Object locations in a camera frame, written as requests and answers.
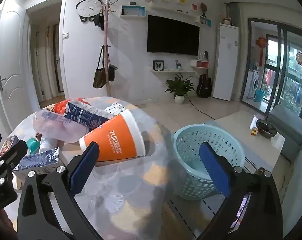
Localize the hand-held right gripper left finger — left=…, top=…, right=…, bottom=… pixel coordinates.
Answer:
left=17, top=141, right=101, bottom=240

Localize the white heart-print bag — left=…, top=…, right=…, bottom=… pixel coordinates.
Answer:
left=102, top=102, right=128, bottom=118

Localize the light blue plastic basket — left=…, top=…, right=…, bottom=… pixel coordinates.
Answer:
left=173, top=124, right=246, bottom=201

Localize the white washing machine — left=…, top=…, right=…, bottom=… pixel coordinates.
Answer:
left=246, top=70, right=260, bottom=98

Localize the small black shoulder bag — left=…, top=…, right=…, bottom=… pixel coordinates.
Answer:
left=108, top=64, right=118, bottom=82

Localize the orange paper cup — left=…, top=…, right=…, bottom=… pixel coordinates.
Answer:
left=78, top=109, right=148, bottom=163

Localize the black acoustic guitar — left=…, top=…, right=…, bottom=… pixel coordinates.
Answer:
left=196, top=68, right=212, bottom=98

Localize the white floating shelf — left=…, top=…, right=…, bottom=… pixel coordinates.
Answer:
left=146, top=67, right=195, bottom=74

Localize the long white wall shelf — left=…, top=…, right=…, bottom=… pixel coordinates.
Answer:
left=148, top=1, right=199, bottom=23

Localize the black wall television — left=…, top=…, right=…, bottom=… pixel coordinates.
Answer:
left=147, top=15, right=200, bottom=56

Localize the black floor cable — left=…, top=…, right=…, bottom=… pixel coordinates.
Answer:
left=188, top=97, right=216, bottom=120

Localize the white refrigerator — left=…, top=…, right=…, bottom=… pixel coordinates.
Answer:
left=212, top=23, right=240, bottom=100

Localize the red plastic bag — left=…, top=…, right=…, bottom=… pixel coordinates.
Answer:
left=52, top=99, right=91, bottom=114

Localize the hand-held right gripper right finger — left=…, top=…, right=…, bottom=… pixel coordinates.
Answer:
left=199, top=141, right=284, bottom=240

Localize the blue box wall shelf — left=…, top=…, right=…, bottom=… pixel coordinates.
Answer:
left=120, top=5, right=147, bottom=19

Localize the small dark printed box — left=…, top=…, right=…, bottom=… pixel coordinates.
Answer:
left=0, top=135, right=19, bottom=155

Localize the potted green plant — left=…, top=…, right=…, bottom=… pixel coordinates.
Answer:
left=165, top=74, right=195, bottom=104

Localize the grey sofa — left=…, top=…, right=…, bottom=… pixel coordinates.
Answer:
left=266, top=104, right=302, bottom=240

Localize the white blue box shelf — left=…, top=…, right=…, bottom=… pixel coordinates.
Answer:
left=198, top=15, right=212, bottom=27

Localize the pink coat rack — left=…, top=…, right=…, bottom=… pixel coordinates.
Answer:
left=98, top=0, right=125, bottom=97

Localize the black hanging pouch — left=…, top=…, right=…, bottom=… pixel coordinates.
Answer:
left=94, top=14, right=105, bottom=31

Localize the red knot ornament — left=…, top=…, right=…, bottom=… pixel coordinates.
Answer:
left=256, top=35, right=269, bottom=67

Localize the clear plastic bottle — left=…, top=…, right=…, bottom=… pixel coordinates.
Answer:
left=32, top=109, right=90, bottom=144

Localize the sliding glass door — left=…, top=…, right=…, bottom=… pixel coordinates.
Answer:
left=239, top=17, right=302, bottom=120

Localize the white door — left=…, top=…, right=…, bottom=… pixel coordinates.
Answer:
left=0, top=0, right=40, bottom=140

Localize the panda wall clock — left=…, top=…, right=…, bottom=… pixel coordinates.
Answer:
left=75, top=0, right=104, bottom=24

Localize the small blue drink carton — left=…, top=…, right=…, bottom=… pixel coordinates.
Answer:
left=12, top=147, right=63, bottom=178

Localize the brown tote bag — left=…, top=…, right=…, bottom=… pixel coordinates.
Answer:
left=93, top=46, right=108, bottom=89

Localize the dark round ashtray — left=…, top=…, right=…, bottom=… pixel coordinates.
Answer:
left=256, top=119, right=277, bottom=138

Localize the small white bottle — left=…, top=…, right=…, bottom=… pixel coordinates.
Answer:
left=39, top=135, right=58, bottom=153

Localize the dark blue milk carton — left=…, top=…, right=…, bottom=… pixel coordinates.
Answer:
left=64, top=100, right=116, bottom=130

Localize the red white wall box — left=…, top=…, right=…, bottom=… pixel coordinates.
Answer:
left=190, top=59, right=209, bottom=68

